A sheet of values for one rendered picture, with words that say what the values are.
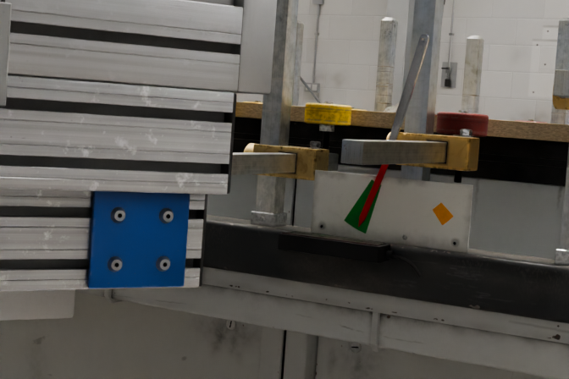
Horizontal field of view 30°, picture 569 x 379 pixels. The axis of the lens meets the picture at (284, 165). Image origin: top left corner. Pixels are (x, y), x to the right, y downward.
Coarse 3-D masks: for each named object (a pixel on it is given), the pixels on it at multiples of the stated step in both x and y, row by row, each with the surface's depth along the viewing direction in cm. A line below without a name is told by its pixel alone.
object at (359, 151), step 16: (352, 144) 132; (368, 144) 132; (384, 144) 137; (400, 144) 142; (416, 144) 147; (432, 144) 153; (352, 160) 132; (368, 160) 133; (384, 160) 137; (400, 160) 142; (416, 160) 147; (432, 160) 153
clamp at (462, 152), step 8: (400, 136) 162; (408, 136) 161; (416, 136) 160; (424, 136) 160; (432, 136) 159; (440, 136) 158; (448, 136) 158; (456, 136) 158; (448, 144) 158; (456, 144) 157; (464, 144) 157; (472, 144) 158; (448, 152) 158; (456, 152) 157; (464, 152) 157; (472, 152) 158; (448, 160) 158; (456, 160) 157; (464, 160) 157; (472, 160) 158; (440, 168) 159; (448, 168) 158; (456, 168) 157; (464, 168) 157; (472, 168) 159
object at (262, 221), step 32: (224, 224) 175; (256, 224) 174; (224, 256) 175; (256, 256) 172; (288, 256) 169; (320, 256) 166; (416, 256) 159; (448, 256) 157; (480, 256) 155; (512, 256) 156; (352, 288) 164; (384, 288) 161; (416, 288) 159; (448, 288) 157; (480, 288) 154; (512, 288) 152; (544, 288) 150
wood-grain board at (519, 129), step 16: (240, 112) 195; (256, 112) 194; (304, 112) 189; (352, 112) 185; (368, 112) 183; (384, 112) 182; (384, 128) 182; (496, 128) 173; (512, 128) 171; (528, 128) 170; (544, 128) 169; (560, 128) 168
